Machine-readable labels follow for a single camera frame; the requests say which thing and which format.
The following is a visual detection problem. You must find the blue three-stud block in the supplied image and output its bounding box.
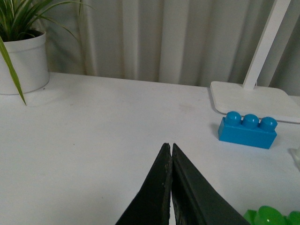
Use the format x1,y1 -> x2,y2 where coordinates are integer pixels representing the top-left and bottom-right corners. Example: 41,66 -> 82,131
218,111 -> 278,149

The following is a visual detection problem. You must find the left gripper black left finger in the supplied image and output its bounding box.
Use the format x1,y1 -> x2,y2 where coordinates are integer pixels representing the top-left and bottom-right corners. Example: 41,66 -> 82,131
116,143 -> 173,225

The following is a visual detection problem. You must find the green potted plant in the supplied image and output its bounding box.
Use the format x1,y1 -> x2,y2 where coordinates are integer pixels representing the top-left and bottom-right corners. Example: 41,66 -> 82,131
0,0 -> 88,103

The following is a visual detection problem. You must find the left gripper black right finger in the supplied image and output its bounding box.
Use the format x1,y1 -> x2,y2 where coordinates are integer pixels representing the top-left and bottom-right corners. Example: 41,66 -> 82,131
172,144 -> 249,225

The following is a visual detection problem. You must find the grey curtain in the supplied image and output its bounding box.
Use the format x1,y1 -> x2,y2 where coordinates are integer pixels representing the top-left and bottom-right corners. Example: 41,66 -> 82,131
30,0 -> 300,97

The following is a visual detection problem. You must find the green block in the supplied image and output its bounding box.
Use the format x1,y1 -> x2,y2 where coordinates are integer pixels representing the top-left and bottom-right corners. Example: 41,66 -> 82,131
243,206 -> 300,225

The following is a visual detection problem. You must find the white desk lamp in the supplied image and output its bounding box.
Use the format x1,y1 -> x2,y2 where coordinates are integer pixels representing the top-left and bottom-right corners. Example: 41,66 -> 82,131
210,0 -> 300,123

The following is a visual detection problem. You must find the white plant pot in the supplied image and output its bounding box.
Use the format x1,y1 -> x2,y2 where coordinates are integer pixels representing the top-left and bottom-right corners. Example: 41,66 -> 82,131
0,30 -> 49,93

